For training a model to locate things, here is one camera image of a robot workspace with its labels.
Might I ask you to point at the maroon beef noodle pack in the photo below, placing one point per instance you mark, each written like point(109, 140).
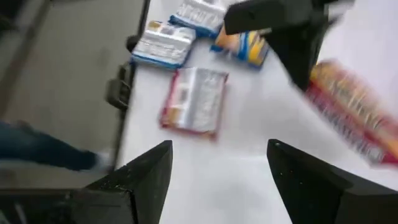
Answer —
point(196, 102)
point(351, 105)

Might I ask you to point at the black aluminium table frame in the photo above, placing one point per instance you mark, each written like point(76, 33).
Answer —
point(119, 90)

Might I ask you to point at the person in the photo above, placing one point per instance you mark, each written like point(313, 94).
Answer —
point(46, 149)

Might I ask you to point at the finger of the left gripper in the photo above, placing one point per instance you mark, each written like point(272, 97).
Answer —
point(289, 53)
point(311, 53)

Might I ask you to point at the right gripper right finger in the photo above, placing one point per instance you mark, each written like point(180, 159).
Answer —
point(304, 186)

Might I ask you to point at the blue soy sauce noodle pack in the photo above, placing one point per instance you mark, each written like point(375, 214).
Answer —
point(199, 15)
point(163, 43)
point(245, 46)

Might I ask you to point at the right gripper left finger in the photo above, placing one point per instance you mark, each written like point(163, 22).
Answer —
point(149, 186)

